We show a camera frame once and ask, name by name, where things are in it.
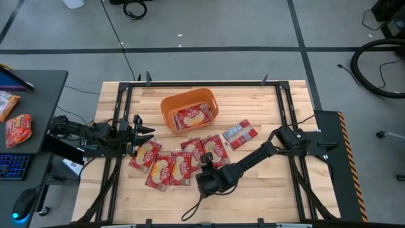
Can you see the grey chair leg with caster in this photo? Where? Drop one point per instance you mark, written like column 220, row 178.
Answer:
column 379, row 134

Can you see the black computer mouse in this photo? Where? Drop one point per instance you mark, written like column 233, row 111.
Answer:
column 25, row 202

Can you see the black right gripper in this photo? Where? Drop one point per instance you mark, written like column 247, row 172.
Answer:
column 209, row 183

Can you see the red orange chip bag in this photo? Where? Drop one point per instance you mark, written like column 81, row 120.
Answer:
column 19, row 130

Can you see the black platform with hazard stripe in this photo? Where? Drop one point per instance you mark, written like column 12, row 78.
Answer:
column 335, row 177

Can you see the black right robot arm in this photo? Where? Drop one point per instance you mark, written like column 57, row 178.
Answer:
column 253, row 155

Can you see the monitor with blue screen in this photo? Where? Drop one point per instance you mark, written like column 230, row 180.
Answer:
column 9, row 82

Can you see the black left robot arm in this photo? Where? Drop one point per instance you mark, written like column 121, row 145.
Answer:
column 72, row 128

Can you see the grey metal rail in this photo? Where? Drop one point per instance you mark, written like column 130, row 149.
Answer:
column 294, row 225
column 118, row 225

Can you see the orange plastic basket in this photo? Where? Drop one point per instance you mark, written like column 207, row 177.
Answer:
column 190, row 95

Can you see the black equipment case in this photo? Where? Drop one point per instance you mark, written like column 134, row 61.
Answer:
column 387, row 8

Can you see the white bucket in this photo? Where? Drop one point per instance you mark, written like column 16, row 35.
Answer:
column 73, row 3

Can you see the black aluminium table frame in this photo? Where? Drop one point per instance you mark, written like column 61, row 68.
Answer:
column 205, row 84

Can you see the orange and white snack bag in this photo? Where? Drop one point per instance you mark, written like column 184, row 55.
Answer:
column 8, row 104

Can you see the red Orville Redenbacher popcorn bag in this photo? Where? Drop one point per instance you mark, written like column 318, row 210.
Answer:
column 240, row 134
column 160, row 172
column 193, row 117
column 181, row 169
column 145, row 155
column 193, row 152
column 216, row 150

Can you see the black desk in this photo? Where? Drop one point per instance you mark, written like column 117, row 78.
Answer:
column 44, row 104

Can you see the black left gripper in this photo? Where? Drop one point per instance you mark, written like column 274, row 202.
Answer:
column 126, row 136

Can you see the black backlit keyboard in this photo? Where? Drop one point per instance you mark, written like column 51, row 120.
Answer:
column 14, row 166

